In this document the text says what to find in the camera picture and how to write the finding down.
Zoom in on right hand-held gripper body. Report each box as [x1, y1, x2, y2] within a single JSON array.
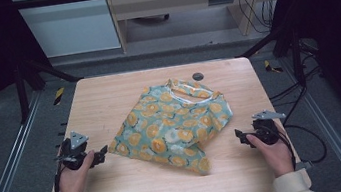
[[250, 107, 291, 148]]

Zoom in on yellow black striped tape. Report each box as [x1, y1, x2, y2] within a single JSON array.
[[262, 57, 284, 76], [50, 87, 68, 106]]

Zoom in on light wooden desk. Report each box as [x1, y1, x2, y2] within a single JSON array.
[[104, 0, 298, 56]]

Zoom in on person's right hand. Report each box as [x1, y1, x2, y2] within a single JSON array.
[[244, 120, 296, 182]]

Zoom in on round grey table grommet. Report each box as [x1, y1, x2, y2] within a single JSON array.
[[191, 71, 206, 83]]

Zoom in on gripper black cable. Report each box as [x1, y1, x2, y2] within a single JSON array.
[[49, 157, 72, 192], [271, 114, 330, 174]]

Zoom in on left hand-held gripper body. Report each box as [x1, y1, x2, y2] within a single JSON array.
[[52, 128, 97, 173]]

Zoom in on person's left hand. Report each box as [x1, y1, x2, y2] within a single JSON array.
[[52, 149, 101, 192]]

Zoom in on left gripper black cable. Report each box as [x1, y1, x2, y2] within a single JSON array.
[[49, 157, 72, 192]]

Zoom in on green orange floral shirt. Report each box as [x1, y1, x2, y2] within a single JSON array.
[[99, 70, 241, 188]]

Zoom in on black floor cables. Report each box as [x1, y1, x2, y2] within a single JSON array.
[[261, 38, 329, 128]]

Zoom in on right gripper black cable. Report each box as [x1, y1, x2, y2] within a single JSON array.
[[271, 114, 330, 174]]

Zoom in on white cabinet panel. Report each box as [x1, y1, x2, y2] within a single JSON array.
[[11, 0, 122, 63]]

